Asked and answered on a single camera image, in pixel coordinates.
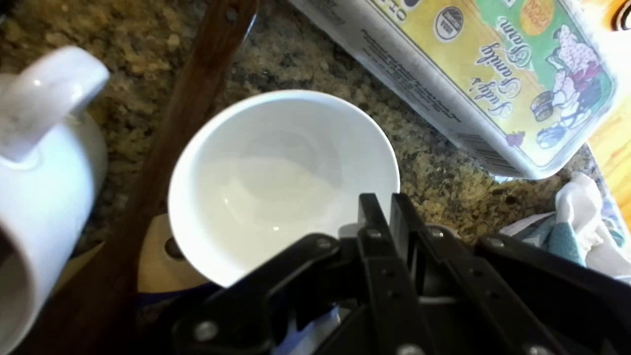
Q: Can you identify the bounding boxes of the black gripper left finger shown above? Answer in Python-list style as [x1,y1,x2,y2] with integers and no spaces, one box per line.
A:
[172,191,440,355]

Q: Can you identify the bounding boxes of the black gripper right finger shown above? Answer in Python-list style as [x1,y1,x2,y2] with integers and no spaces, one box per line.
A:
[393,191,631,355]

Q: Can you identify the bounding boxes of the white ceramic bowl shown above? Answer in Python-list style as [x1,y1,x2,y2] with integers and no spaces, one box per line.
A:
[166,87,404,290]

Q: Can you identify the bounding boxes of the blue white crumpled cloth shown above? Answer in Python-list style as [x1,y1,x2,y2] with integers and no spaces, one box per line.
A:
[499,172,631,286]

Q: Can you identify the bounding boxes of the grey organic egg carton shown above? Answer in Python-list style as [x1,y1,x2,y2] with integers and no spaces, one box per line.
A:
[288,0,623,183]

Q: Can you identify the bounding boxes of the white ceramic mug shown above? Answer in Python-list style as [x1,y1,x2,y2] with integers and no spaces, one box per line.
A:
[0,43,111,355]

